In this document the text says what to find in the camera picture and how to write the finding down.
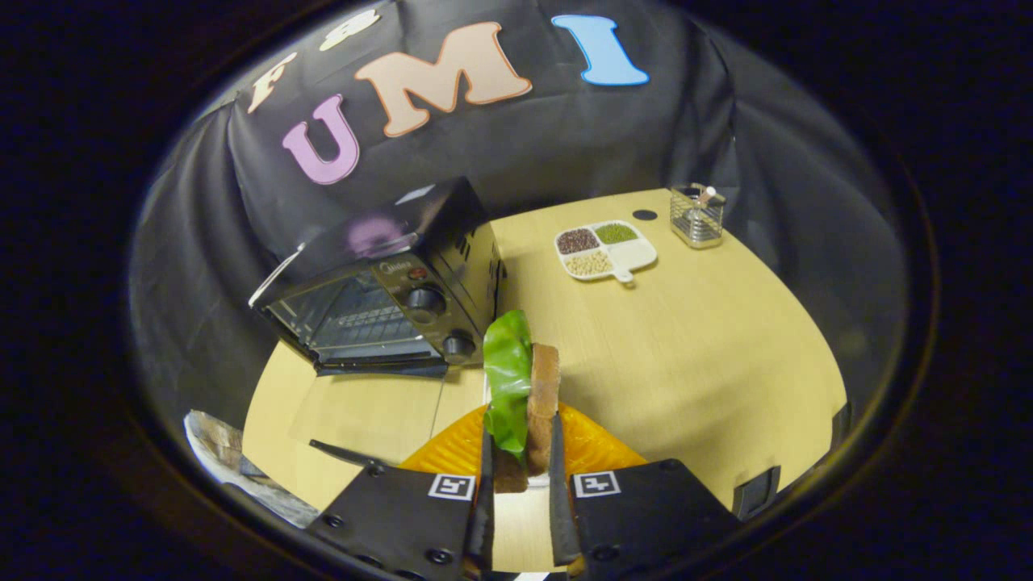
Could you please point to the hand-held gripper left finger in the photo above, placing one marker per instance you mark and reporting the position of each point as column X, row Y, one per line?
column 486, row 524

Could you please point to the black toaster oven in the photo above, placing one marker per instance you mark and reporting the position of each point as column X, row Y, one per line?
column 436, row 242

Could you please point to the black round table grommet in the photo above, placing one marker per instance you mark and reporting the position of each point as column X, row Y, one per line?
column 645, row 215

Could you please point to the lettuce sandwich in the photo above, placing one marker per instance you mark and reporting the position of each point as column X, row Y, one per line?
column 508, row 387

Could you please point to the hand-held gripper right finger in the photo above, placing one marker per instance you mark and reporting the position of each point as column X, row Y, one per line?
column 561, row 524

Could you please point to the white divided plate with grains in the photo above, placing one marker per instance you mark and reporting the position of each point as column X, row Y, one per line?
column 605, row 250

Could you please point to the black table clamp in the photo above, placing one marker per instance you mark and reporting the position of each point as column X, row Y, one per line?
column 842, row 424
column 756, row 492

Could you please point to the crumpled grey and white cloth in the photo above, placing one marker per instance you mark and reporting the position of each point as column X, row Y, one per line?
column 234, row 476

